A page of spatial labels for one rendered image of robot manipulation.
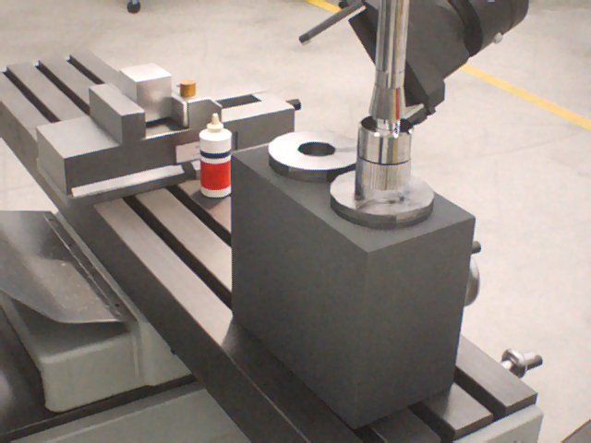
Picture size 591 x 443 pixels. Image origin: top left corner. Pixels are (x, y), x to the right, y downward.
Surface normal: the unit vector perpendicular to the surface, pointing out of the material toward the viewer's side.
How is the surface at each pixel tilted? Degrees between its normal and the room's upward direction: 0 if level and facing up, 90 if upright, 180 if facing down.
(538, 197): 0
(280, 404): 0
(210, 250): 0
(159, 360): 90
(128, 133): 90
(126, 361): 90
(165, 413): 90
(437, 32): 63
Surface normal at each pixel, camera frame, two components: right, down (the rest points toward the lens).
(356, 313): -0.84, 0.25
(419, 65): 0.39, 0.00
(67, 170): 0.52, 0.42
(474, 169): 0.02, -0.88
